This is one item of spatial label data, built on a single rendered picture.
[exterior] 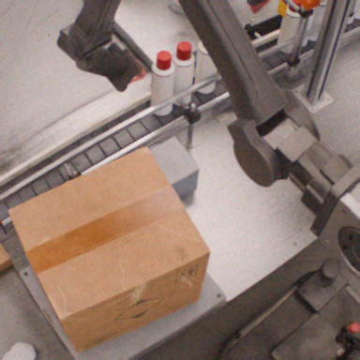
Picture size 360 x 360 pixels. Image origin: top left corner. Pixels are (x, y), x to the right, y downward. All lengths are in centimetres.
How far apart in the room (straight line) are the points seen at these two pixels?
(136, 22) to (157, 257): 82
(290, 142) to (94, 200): 46
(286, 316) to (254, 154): 126
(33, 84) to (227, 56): 97
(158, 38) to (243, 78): 91
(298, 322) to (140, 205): 101
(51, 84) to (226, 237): 61
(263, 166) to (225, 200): 67
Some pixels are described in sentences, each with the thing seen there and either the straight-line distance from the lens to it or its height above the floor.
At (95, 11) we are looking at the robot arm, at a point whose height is 140.
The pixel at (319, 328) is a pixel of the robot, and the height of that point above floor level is 26.
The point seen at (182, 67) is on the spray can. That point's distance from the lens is 148.
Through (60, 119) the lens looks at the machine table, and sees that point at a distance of 166.
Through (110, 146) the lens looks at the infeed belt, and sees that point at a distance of 154.
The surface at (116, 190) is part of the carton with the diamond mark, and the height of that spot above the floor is 112.
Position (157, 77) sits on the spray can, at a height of 103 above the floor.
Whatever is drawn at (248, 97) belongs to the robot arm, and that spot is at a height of 150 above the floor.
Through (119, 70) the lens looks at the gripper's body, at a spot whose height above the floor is 115.
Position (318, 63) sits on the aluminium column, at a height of 98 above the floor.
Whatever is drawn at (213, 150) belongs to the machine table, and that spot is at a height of 83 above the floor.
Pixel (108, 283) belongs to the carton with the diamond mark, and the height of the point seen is 112.
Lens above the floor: 218
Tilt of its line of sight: 61 degrees down
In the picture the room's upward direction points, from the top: 6 degrees clockwise
